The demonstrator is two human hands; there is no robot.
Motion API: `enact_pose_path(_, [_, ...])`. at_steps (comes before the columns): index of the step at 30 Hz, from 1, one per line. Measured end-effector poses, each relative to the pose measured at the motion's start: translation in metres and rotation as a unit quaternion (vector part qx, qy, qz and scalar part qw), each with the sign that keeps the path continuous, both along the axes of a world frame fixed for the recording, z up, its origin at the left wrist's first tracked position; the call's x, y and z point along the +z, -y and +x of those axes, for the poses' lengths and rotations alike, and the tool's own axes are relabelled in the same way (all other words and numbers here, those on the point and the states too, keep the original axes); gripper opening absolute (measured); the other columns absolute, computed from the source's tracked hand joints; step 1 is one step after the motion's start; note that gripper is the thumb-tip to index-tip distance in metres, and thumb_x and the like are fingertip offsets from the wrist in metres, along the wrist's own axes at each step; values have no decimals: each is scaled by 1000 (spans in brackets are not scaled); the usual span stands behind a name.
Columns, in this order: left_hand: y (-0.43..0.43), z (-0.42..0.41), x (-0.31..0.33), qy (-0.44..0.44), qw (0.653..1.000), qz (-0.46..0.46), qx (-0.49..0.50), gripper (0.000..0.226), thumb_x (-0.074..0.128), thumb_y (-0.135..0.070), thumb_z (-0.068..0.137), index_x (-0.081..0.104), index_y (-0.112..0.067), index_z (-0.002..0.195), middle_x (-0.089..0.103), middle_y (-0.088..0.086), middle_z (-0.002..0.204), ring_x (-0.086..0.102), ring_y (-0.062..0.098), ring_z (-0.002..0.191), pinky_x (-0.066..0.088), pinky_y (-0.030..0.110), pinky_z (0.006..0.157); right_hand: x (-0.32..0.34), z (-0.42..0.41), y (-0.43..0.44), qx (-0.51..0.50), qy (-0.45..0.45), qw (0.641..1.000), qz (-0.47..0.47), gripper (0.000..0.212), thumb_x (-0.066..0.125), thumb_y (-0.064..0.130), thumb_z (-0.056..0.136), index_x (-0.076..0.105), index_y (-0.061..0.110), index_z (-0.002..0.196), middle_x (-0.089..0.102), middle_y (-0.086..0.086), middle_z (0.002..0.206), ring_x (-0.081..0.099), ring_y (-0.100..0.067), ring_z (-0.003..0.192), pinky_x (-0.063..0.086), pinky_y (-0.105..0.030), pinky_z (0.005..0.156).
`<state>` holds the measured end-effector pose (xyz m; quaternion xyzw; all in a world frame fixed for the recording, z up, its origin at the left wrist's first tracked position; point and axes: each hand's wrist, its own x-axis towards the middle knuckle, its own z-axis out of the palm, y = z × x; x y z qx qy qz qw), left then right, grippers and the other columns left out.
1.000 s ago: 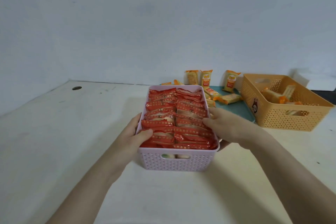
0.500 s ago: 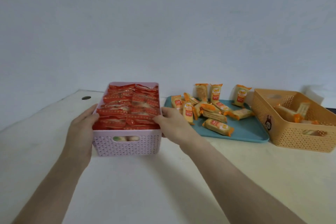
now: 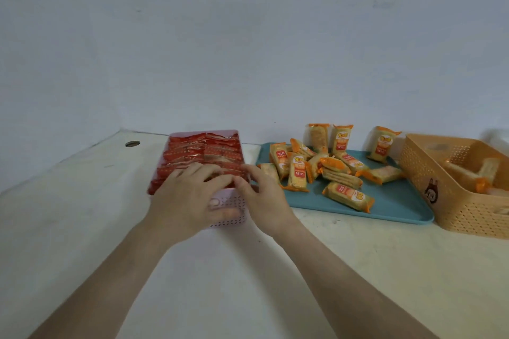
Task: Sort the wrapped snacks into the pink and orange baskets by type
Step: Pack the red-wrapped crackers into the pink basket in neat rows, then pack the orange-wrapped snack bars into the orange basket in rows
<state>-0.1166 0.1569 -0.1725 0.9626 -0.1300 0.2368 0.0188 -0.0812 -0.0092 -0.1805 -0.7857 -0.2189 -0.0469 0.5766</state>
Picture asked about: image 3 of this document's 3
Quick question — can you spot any person's left hand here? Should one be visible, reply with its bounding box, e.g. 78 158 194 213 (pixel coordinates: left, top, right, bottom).
144 163 243 246

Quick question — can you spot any row of red snack packets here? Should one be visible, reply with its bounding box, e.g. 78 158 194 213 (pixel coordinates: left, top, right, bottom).
148 132 247 195

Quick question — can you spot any orange cream snack packet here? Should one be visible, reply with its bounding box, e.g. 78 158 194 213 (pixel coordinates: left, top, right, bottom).
443 160 492 195
477 158 501 185

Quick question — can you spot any orange perforated plastic basket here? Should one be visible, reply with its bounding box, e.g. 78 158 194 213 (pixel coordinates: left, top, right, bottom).
399 133 509 240

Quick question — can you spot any teal plastic tray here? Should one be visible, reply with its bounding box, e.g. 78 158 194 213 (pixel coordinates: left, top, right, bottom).
251 142 435 226

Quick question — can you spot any person's right hand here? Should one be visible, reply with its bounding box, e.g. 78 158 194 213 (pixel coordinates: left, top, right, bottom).
232 164 304 241

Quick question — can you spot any pile of orange snack packets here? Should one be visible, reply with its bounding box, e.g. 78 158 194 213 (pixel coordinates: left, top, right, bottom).
258 123 406 215

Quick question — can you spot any person's right forearm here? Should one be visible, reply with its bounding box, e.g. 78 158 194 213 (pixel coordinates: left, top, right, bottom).
274 220 439 339

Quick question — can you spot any pink perforated plastic basket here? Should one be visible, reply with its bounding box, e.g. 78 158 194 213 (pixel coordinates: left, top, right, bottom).
148 130 249 228

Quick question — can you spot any person's left forearm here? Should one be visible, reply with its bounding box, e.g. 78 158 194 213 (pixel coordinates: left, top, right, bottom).
28 219 180 339

